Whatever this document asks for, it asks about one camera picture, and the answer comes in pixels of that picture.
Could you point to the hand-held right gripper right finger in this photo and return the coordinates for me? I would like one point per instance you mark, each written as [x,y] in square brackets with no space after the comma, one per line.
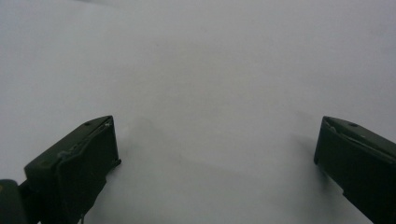
[361,155]

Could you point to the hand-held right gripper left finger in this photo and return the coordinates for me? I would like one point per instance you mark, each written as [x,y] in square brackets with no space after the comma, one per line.
[74,168]

